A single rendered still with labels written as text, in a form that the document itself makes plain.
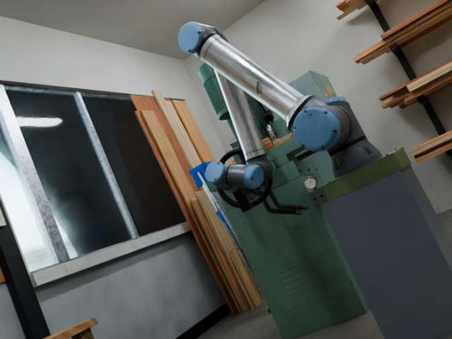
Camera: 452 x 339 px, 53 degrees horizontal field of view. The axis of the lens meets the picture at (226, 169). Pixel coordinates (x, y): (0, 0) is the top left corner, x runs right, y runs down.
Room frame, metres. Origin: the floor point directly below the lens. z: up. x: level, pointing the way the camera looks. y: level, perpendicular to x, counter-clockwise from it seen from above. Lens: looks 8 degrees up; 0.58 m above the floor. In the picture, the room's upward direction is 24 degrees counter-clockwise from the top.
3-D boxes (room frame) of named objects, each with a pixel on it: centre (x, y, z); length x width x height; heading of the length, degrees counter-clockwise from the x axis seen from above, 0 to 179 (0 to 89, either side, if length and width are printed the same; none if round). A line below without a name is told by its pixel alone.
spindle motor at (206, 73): (2.45, -0.17, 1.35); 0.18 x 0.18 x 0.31
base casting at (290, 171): (2.56, -0.21, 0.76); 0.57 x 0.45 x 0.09; 161
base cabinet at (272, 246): (2.56, -0.21, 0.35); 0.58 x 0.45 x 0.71; 161
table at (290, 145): (2.33, -0.17, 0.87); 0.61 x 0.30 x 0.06; 71
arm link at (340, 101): (1.69, -0.45, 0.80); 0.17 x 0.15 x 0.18; 149
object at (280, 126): (2.57, -0.38, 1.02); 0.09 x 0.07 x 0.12; 71
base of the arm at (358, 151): (1.70, -0.46, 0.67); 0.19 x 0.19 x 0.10
